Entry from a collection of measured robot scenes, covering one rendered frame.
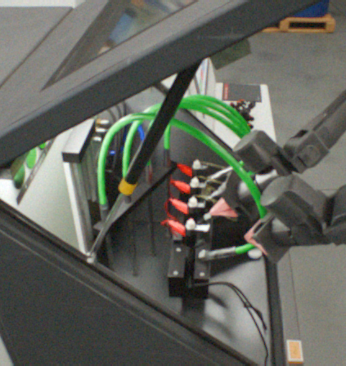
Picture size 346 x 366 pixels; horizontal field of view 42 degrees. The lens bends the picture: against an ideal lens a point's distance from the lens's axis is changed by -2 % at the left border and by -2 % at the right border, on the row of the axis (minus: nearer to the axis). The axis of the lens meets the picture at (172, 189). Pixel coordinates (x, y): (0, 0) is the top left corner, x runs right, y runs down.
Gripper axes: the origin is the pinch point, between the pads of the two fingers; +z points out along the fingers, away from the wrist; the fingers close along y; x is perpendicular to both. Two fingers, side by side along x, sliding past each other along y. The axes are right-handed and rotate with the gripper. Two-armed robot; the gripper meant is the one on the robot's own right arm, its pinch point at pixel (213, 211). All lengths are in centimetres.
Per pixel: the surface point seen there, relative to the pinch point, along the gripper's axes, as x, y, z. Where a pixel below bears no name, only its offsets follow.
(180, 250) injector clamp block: -2.5, -6.3, 18.8
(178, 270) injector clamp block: 3.9, -7.7, 17.6
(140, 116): 7.8, 27.0, -9.2
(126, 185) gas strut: 33.8, 23.8, -19.9
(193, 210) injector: -5.9, 0.1, 9.3
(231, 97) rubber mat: -89, 0, 25
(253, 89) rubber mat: -100, -5, 20
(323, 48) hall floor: -433, -86, 80
